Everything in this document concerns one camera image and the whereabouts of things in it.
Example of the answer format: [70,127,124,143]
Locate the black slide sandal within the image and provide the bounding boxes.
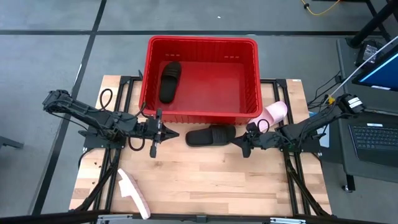
[185,124,236,147]
[159,61,182,105]

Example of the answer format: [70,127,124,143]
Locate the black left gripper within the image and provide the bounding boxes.
[136,108,180,159]

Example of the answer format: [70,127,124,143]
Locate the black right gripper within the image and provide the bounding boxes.
[230,132,282,158]

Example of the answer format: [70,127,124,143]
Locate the black power adapter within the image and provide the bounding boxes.
[356,40,384,67]

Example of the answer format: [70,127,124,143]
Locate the blue-screen monitor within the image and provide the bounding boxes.
[352,51,398,93]

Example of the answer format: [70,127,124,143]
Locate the black laptop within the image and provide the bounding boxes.
[348,123,398,169]

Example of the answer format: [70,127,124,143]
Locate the black overhead frame bar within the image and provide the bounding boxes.
[0,210,398,224]

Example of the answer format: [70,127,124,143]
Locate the yellow cable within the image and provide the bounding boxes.
[300,0,342,16]

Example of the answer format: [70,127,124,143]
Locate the white cable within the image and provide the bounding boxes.
[330,35,398,98]

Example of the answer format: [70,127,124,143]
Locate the black aluminium frame rails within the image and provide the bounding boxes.
[74,74,144,215]
[260,78,332,217]

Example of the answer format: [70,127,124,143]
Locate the laptop computer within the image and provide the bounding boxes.
[336,37,398,192]

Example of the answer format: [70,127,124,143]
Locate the black stand pole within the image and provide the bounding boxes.
[346,0,398,49]

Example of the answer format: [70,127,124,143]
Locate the red plastic bin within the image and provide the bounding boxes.
[139,35,263,125]

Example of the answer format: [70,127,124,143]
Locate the black stand foot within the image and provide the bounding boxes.
[0,136,24,150]

